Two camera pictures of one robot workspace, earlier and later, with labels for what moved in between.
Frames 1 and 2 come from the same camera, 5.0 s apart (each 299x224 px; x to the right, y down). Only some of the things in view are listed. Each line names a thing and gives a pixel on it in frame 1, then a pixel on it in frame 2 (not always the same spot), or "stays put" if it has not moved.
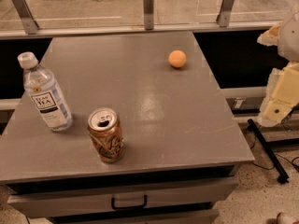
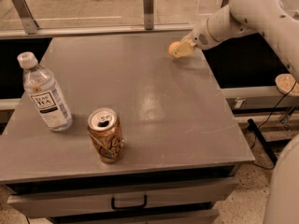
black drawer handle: (131, 206) stays put
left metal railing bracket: (31, 25) stays put
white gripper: (290, 36) to (199, 38)
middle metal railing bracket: (149, 8) stays put
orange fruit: (177, 59) to (172, 46)
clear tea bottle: (45, 93) stays put
